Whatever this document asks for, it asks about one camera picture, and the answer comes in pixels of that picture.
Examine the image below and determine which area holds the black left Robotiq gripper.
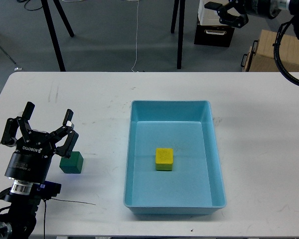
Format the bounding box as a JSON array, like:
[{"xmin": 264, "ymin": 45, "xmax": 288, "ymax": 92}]
[{"xmin": 0, "ymin": 102, "xmax": 79, "ymax": 184}]

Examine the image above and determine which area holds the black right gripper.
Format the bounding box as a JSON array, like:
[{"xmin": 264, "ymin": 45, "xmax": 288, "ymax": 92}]
[{"xmin": 205, "ymin": 0, "xmax": 279, "ymax": 28}]

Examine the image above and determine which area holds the green wooden block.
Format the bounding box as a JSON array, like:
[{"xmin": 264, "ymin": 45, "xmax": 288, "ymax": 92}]
[{"xmin": 59, "ymin": 151, "xmax": 84, "ymax": 174}]

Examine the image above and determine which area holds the yellow wooden block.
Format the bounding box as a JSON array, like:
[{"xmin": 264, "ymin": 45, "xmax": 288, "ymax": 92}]
[{"xmin": 155, "ymin": 148, "xmax": 173, "ymax": 171}]

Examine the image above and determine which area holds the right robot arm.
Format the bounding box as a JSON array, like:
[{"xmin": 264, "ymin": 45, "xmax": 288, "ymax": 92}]
[{"xmin": 204, "ymin": 0, "xmax": 299, "ymax": 86}]

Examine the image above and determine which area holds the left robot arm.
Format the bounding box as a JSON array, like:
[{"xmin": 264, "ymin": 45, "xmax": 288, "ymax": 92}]
[{"xmin": 0, "ymin": 102, "xmax": 79, "ymax": 239}]

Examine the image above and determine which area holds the white appliance box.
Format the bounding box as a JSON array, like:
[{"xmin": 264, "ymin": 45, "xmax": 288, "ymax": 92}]
[{"xmin": 198, "ymin": 0, "xmax": 228, "ymax": 26}]

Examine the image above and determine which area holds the black stand leg right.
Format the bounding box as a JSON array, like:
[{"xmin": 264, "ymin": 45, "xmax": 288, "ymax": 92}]
[{"xmin": 170, "ymin": 0, "xmax": 185, "ymax": 70}]

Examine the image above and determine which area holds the black stand leg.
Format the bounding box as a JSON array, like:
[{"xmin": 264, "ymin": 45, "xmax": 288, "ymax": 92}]
[
  {"xmin": 40, "ymin": 0, "xmax": 75, "ymax": 72},
  {"xmin": 170, "ymin": 0, "xmax": 185, "ymax": 70}
]

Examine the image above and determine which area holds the black stand leg left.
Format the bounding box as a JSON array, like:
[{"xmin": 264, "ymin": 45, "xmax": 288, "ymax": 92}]
[{"xmin": 40, "ymin": 0, "xmax": 75, "ymax": 72}]

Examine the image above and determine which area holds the light blue plastic bin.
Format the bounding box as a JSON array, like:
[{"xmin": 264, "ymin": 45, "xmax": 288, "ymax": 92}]
[{"xmin": 124, "ymin": 101, "xmax": 227, "ymax": 215}]

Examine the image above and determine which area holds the black box with handle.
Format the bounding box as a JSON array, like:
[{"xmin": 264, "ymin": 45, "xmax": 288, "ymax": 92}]
[{"xmin": 194, "ymin": 19, "xmax": 235, "ymax": 47}]

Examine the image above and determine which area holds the plywood box with handles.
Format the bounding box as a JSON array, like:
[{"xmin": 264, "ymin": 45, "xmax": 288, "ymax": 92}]
[{"xmin": 241, "ymin": 30, "xmax": 299, "ymax": 72}]

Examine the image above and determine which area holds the white hanging cable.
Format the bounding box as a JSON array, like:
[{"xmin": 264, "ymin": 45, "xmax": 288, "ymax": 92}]
[{"xmin": 131, "ymin": 0, "xmax": 141, "ymax": 73}]

